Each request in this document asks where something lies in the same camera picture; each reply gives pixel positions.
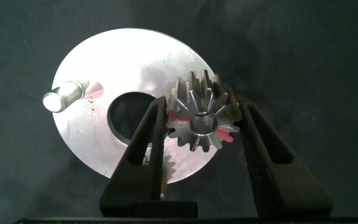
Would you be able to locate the small steel gear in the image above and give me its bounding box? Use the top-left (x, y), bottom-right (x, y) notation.
top-left (141, 146), bottom-right (177, 200)
top-left (165, 70), bottom-right (244, 153)

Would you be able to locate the dark mat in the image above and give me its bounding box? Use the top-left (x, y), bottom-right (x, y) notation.
top-left (0, 0), bottom-right (358, 220)

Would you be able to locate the round white pinned plate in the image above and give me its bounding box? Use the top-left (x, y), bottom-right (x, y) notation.
top-left (42, 27), bottom-right (227, 185)

